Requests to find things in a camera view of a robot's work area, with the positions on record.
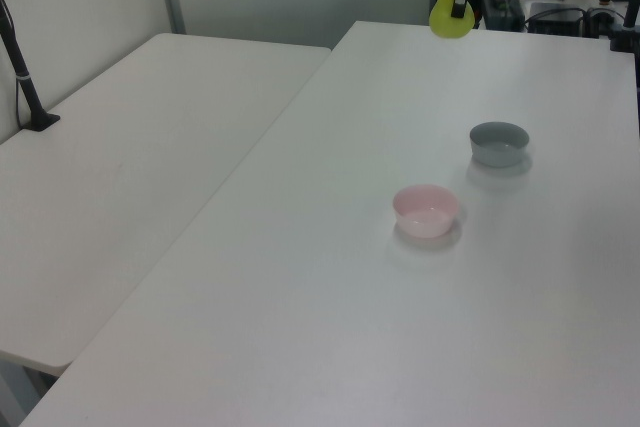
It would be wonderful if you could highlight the green pear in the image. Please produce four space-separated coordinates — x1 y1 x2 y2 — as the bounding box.
428 0 475 41

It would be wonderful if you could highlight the grey plastic bowl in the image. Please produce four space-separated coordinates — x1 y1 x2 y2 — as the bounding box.
469 121 531 169

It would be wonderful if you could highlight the pink plastic bowl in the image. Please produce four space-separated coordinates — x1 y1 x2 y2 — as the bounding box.
392 183 460 239

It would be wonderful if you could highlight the black and green case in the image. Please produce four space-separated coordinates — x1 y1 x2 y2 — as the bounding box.
481 0 527 33

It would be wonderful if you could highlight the black equipment box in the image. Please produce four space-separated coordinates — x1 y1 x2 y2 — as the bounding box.
524 1 587 37

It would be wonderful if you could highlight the small black box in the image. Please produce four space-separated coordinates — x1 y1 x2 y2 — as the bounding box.
584 6 617 39

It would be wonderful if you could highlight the black pole with table clamp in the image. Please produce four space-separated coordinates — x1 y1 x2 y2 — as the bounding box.
608 0 640 54

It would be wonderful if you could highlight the black camera pole with base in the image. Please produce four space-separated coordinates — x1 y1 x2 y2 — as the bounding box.
0 0 62 134

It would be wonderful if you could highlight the black cable on pole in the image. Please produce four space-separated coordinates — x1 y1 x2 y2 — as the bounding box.
0 0 26 129

